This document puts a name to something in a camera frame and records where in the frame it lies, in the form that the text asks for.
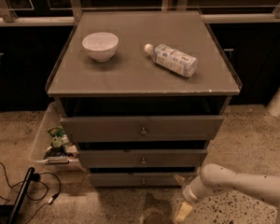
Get grey top drawer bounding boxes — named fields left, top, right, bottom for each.
left=60, top=116, right=223, bottom=143

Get black bar on floor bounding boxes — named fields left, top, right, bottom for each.
left=6, top=167, right=35, bottom=224

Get black cable on floor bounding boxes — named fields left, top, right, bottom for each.
left=0, top=161, right=63, bottom=224

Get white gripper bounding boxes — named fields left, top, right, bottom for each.
left=174, top=175, right=205, bottom=223

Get metal window rail frame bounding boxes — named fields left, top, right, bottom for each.
left=0, top=0, right=280, bottom=26

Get grey bottom drawer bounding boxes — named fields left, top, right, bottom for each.
left=89, top=172, right=198, bottom=187

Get green snack packets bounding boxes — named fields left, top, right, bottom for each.
left=44, top=126, right=77, bottom=159

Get grey drawer cabinet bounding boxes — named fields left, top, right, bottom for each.
left=46, top=13, right=241, bottom=174

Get grey drawer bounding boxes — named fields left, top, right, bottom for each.
left=60, top=116, right=223, bottom=143
left=78, top=149, right=207, bottom=168
left=89, top=172, right=198, bottom=187

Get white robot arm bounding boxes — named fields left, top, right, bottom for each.
left=175, top=163, right=280, bottom=224

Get grey middle drawer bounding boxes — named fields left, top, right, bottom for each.
left=78, top=149, right=207, bottom=168

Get clear plastic water bottle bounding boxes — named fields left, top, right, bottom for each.
left=144, top=44, right=198, bottom=77

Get white ceramic bowl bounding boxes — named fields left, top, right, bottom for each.
left=82, top=32, right=119, bottom=63

